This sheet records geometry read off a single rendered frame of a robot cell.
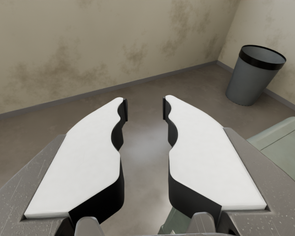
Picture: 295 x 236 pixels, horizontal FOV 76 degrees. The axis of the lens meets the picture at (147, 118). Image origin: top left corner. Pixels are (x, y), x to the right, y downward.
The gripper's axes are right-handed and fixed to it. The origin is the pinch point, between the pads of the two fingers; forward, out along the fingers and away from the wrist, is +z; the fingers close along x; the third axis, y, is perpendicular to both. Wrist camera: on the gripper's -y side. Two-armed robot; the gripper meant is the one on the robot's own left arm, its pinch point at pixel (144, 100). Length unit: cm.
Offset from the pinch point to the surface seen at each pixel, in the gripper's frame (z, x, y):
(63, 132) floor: 158, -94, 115
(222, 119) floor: 201, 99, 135
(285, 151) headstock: 26, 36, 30
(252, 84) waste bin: 226, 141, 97
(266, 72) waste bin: 219, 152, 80
